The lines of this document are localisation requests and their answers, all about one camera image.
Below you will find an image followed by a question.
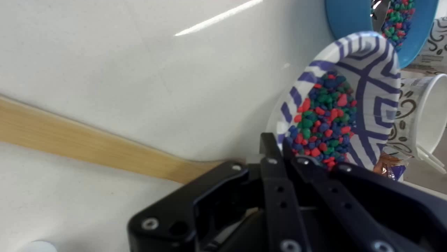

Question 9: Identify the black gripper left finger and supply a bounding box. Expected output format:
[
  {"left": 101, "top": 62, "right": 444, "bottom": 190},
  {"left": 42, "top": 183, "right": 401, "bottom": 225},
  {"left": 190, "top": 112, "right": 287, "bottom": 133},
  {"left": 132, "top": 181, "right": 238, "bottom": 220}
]
[{"left": 260, "top": 133, "right": 310, "bottom": 252}]

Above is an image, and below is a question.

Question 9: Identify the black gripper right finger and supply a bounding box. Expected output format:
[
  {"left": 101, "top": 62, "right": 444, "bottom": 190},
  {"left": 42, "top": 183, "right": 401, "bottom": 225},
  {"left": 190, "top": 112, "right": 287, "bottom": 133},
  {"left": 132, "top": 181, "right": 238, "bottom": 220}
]
[{"left": 282, "top": 146, "right": 419, "bottom": 252}]

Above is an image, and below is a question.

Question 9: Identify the patterned paper bowl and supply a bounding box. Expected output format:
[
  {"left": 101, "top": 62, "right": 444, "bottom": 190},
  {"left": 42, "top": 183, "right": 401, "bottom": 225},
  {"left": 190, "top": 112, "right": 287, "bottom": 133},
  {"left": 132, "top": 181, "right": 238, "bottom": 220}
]
[{"left": 267, "top": 32, "right": 401, "bottom": 169}]

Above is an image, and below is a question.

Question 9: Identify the blue bowl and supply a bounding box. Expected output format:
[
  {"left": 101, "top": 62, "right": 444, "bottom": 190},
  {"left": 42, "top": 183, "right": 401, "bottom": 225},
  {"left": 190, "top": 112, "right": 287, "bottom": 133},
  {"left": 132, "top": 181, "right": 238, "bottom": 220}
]
[{"left": 324, "top": 0, "right": 440, "bottom": 67}]

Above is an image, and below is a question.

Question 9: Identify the patterned paper cup near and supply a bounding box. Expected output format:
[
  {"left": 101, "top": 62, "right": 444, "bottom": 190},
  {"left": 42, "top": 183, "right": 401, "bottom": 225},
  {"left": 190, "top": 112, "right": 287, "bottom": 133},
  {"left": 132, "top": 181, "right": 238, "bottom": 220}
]
[{"left": 384, "top": 74, "right": 447, "bottom": 175}]

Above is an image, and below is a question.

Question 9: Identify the patterned paper cup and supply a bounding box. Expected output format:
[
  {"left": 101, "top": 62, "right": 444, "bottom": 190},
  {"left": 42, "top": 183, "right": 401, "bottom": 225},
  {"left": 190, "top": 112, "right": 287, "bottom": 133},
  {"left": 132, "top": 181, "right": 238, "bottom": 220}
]
[
  {"left": 384, "top": 74, "right": 447, "bottom": 175},
  {"left": 412, "top": 17, "right": 447, "bottom": 73}
]

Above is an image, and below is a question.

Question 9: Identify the patterned paper cup far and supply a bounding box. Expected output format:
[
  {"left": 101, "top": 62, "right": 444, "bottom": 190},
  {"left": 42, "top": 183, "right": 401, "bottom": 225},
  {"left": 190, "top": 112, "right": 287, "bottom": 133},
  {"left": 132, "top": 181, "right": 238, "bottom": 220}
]
[{"left": 412, "top": 17, "right": 447, "bottom": 73}]

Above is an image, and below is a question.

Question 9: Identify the wooden slotted spatula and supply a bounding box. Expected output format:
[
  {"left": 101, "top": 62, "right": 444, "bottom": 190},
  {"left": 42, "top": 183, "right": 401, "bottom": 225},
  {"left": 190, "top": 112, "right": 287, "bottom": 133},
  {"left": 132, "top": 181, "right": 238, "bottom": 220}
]
[{"left": 0, "top": 97, "right": 218, "bottom": 183}]

